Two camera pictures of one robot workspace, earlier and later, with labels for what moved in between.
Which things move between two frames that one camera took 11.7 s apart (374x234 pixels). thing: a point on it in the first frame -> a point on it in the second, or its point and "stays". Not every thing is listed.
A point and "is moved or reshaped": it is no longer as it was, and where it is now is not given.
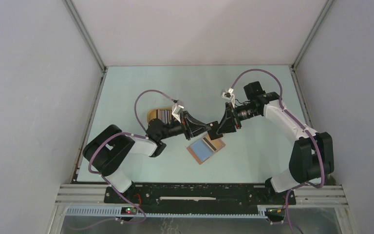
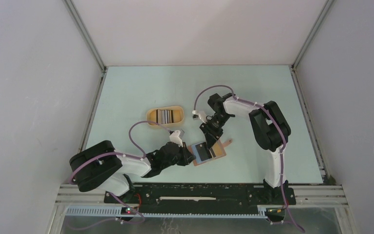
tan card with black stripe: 215,145 is moved or reshaped
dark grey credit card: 212,132 is moved or reshaped
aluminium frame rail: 93,194 stays
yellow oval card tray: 165,114 stays
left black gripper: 191,127 -> 187,156
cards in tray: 165,115 stays
